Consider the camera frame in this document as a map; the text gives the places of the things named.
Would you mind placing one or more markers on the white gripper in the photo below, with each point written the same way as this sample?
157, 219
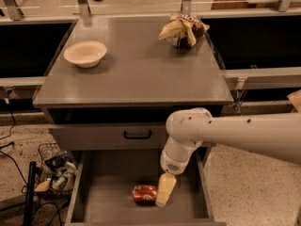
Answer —
170, 164

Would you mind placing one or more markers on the red coke can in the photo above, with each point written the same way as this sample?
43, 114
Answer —
144, 193

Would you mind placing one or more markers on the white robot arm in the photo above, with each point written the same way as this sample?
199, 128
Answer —
274, 135

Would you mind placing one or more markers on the grey open middle drawer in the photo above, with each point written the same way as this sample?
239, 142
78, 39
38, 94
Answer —
103, 192

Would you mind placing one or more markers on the grey top drawer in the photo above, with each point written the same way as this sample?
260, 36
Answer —
107, 136

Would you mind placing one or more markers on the grey cabinet with counter top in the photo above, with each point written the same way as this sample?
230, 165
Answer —
140, 79

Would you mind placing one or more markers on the white paper bowl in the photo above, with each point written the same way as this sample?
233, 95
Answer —
85, 54

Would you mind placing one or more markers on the brown chip bag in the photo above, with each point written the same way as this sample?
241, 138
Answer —
183, 30

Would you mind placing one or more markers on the black drawer handle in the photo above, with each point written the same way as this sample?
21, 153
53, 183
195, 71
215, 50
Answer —
127, 135

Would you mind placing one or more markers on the wire basket with items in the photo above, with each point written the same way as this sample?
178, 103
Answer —
57, 172

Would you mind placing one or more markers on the black stand post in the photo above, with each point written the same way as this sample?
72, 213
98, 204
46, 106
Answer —
29, 196

